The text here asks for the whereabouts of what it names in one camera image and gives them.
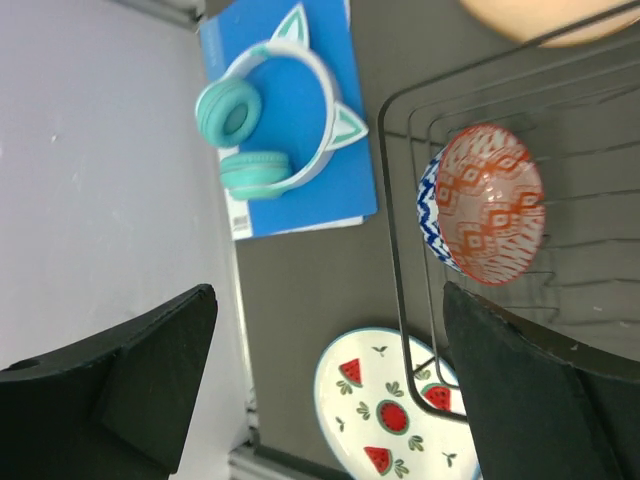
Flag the orange blue patterned bowl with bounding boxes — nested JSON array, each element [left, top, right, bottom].
[[416, 123, 546, 286]]

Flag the peach bird plate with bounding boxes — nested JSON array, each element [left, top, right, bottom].
[[461, 0, 639, 48]]

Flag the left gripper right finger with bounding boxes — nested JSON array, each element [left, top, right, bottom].
[[443, 282, 639, 479]]

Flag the watermelon pattern plate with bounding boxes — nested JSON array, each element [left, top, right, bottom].
[[314, 327, 482, 479]]

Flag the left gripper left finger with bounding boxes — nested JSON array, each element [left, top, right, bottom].
[[1, 284, 218, 479]]

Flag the teal cat ear headphones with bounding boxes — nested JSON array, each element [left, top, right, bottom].
[[195, 2, 369, 201]]

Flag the black wire dish rack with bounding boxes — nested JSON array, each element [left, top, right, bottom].
[[376, 1, 639, 414]]

